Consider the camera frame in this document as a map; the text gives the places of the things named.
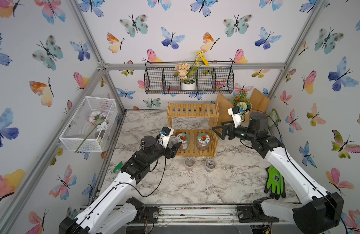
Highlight strawberry lid jar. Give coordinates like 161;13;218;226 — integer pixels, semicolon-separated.
177;133;190;151
197;133;211;151

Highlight pink artificial flower stem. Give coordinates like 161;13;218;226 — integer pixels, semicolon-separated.
74;110;108;153

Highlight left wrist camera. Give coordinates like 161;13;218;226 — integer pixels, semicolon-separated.
157;126;174;149

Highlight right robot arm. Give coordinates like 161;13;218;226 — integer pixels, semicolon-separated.
212;108;345;234

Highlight green framed small board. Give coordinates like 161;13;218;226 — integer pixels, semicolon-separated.
268;109;281;129

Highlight two-tier bamboo shelf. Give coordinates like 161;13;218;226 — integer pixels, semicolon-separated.
167;103;219;157

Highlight black wire wall basket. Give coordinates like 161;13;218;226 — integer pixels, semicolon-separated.
144;61;234;95

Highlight green black garden glove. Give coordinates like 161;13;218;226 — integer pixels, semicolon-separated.
264;165;286;200

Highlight white mesh wall box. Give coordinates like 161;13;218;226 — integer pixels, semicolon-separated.
59;96;117;153

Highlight dark seed jar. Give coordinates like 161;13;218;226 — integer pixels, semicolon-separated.
205;159;217;173

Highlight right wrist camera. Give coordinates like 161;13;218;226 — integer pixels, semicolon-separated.
228;106;245;128

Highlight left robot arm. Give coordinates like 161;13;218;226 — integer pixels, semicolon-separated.
59;134;181;234

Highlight potted red green flowers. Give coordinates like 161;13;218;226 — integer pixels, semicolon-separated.
232;90;252;111

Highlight red seed jar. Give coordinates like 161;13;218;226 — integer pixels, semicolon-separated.
184;157;195;171

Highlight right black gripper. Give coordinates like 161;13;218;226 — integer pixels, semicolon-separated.
213;120;258;144

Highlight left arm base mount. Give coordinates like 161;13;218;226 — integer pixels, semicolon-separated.
118;198;159;224

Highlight yellow artificial flower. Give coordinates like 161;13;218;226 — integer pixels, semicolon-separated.
194;50;209;67

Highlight purple seed jar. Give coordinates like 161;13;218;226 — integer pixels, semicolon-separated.
167;136;181;148

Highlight aluminium front rail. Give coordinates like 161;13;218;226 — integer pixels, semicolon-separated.
74;204;322;226

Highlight white pot peach flowers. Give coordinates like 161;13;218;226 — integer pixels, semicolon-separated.
174;62;198;91

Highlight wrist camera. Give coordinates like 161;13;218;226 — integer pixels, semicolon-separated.
157;126;174;149
228;106;245;128

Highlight wooden corner shelf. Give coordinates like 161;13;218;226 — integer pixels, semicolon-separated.
209;89;271;127

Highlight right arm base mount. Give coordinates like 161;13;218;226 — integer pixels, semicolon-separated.
236;197;279;223

